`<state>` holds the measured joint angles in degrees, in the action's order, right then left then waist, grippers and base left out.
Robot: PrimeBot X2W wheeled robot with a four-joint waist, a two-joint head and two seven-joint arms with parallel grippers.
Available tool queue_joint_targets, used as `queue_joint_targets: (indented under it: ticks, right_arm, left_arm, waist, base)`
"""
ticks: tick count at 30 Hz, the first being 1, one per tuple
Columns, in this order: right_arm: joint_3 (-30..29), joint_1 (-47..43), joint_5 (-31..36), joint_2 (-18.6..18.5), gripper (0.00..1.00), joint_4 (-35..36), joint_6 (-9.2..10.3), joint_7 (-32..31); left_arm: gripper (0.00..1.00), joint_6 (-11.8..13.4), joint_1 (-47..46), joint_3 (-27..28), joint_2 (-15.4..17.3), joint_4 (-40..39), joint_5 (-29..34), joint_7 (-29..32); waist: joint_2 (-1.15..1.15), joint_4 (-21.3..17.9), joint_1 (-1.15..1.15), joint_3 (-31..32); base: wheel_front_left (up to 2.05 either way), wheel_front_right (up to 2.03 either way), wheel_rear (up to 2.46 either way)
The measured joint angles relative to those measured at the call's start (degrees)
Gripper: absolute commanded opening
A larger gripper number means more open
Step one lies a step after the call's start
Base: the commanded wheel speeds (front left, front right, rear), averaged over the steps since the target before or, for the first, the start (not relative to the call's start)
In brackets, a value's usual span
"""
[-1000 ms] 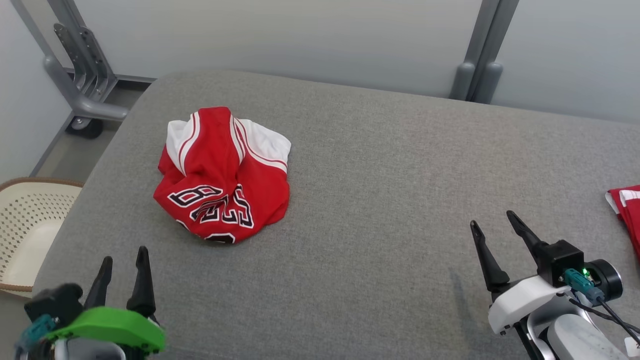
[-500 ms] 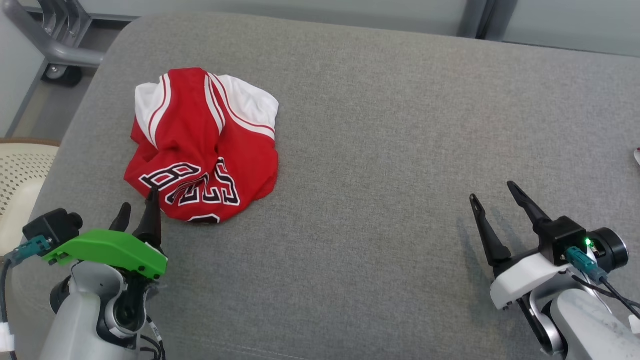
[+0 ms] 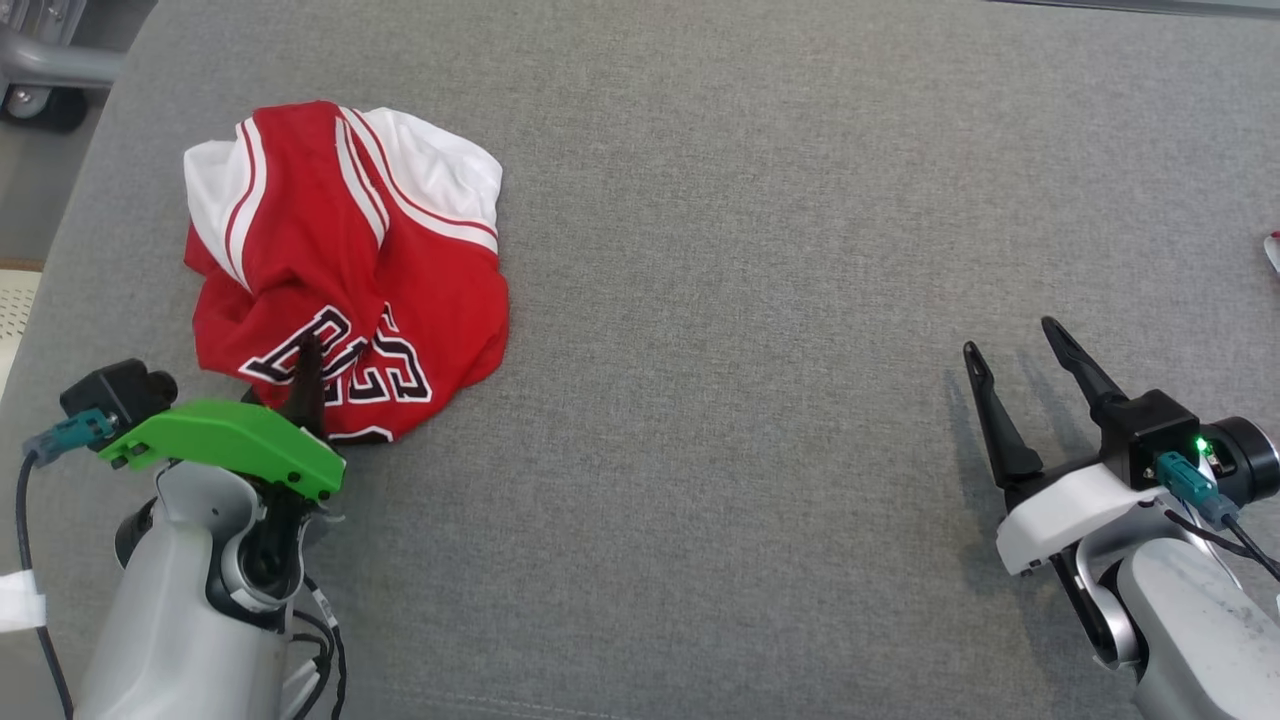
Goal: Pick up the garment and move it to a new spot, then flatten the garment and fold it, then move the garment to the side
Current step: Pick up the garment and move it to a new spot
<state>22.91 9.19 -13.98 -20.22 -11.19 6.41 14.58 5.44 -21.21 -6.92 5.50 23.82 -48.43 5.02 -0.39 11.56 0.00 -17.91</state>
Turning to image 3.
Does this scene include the black cable with teal plug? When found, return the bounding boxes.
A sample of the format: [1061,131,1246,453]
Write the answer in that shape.
[15,408,119,720]
[1153,450,1280,583]

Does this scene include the red Bulls basketball jersey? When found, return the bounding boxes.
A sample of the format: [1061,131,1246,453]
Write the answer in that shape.
[183,100,511,444]

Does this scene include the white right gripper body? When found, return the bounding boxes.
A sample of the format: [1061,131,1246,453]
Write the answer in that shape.
[995,458,1171,579]

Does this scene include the grey metal cart with wheel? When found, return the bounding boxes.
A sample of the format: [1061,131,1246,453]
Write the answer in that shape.
[0,0,128,133]

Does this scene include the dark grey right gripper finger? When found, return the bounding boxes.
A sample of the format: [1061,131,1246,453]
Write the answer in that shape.
[1040,316,1131,429]
[962,340,1046,493]

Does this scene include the thin black arm cables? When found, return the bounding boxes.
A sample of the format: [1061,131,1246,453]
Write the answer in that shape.
[285,575,348,720]

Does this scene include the grey wall base rail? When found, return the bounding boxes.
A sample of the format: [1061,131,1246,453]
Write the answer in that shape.
[985,0,1280,20]

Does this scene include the white perforated basket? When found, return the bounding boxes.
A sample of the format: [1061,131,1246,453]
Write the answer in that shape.
[0,270,42,396]

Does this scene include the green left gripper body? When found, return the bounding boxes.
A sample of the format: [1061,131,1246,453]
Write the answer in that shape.
[98,399,347,501]

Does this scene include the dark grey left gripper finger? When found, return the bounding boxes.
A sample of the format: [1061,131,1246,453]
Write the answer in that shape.
[283,334,328,442]

